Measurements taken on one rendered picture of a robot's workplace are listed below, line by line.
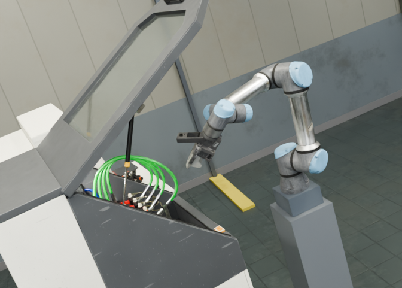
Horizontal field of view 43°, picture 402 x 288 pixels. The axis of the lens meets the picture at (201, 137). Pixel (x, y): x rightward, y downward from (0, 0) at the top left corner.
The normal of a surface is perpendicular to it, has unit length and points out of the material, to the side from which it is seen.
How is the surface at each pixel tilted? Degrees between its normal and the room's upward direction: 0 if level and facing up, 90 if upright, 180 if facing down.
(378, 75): 90
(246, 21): 90
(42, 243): 90
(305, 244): 90
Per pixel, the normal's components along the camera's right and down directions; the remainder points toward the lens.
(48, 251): 0.43, 0.18
